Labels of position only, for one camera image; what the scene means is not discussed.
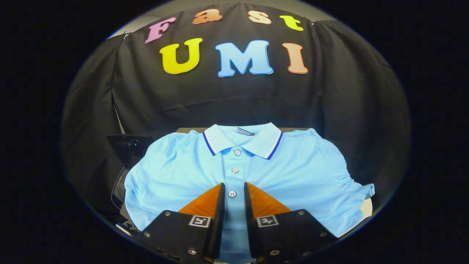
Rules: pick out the beige cabinet with dark trim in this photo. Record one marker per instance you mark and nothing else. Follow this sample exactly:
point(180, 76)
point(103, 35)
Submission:
point(366, 208)

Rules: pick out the dark washing machine lid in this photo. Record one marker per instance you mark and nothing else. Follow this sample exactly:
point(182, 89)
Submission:
point(128, 146)

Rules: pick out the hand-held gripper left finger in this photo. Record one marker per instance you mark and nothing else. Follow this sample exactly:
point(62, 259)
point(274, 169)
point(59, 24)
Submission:
point(220, 220)

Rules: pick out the light blue polo shirt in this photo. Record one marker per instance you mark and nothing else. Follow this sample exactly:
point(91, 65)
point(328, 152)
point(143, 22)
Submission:
point(304, 172)

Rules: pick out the black backdrop cloth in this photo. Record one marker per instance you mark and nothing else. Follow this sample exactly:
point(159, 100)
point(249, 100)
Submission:
point(220, 99)

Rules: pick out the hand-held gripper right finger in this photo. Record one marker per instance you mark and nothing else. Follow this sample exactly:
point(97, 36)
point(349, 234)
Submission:
point(249, 227)

